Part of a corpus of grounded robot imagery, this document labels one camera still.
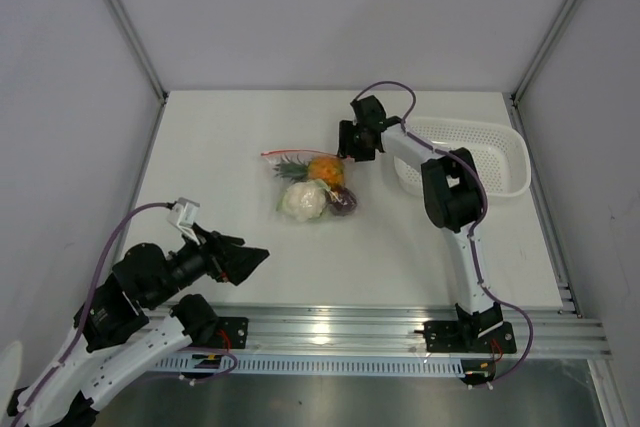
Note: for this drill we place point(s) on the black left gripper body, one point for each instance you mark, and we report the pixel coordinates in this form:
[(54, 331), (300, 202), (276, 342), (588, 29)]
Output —
[(193, 261)]

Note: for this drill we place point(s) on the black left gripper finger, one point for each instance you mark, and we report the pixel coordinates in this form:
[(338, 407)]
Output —
[(215, 241), (240, 262)]

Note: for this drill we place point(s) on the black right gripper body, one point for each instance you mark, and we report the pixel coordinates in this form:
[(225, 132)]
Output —
[(362, 151)]

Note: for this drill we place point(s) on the toy pineapple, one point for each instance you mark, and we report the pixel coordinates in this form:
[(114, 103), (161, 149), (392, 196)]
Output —
[(328, 169)]

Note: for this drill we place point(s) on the clear zip bag orange zipper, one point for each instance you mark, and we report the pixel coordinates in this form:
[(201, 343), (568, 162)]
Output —
[(273, 156)]

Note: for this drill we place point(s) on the dark red toy apple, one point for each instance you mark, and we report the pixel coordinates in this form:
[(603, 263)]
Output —
[(341, 201)]

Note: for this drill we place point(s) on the white toy garlic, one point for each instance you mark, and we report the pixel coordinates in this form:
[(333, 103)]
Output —
[(303, 201)]

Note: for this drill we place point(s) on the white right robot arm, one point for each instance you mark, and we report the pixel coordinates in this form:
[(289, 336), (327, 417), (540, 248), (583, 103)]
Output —
[(454, 198)]

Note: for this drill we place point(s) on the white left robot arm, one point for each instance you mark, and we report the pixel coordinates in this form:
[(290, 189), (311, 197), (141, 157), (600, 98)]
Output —
[(98, 359)]

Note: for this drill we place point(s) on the white plastic basket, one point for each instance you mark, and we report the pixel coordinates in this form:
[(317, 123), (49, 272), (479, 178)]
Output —
[(499, 152)]

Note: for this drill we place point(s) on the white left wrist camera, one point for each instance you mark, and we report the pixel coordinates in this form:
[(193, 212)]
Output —
[(182, 216)]

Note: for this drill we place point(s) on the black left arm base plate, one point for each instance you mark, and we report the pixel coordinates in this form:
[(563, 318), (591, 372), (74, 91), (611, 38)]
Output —
[(231, 333)]

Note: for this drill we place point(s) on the white slotted cable duct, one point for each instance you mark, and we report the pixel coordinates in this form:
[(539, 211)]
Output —
[(412, 366)]

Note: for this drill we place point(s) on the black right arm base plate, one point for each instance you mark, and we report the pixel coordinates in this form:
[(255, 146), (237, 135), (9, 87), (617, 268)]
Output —
[(443, 336)]

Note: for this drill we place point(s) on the aluminium frame rail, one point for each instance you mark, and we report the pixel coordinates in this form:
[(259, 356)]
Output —
[(392, 332)]

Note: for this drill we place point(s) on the right back frame post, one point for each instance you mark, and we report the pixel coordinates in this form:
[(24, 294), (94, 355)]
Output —
[(552, 36)]

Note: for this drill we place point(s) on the frame post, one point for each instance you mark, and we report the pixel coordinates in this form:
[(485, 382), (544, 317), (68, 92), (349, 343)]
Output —
[(552, 36), (139, 53)]

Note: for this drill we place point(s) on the left back frame post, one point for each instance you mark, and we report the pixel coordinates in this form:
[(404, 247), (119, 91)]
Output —
[(139, 53)]

